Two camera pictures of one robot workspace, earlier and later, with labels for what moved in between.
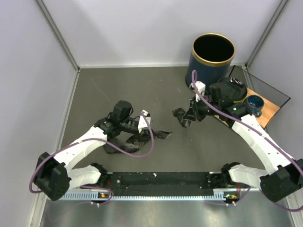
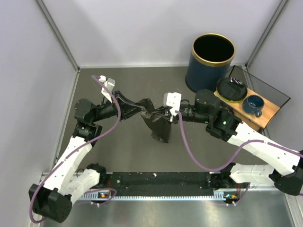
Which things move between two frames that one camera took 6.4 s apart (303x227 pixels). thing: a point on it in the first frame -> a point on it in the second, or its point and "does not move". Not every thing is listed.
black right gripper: [193, 114] -> [164, 112]
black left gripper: [138, 131] -> [126, 113]
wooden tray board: [272, 99] does not move
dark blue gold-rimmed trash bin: [211, 55] does not move
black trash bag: [141, 140] -> [160, 128]
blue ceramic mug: [254, 104] does not move
